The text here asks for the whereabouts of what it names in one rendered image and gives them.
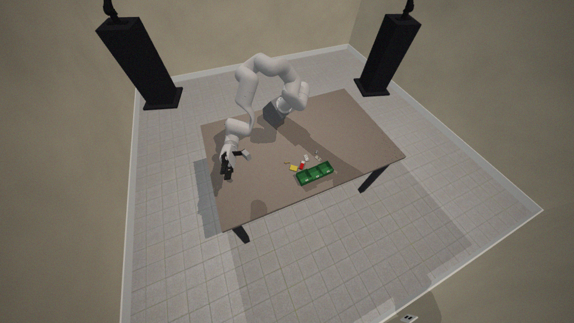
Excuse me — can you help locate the green rack of bins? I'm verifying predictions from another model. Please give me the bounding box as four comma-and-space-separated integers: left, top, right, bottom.
296, 161, 334, 186

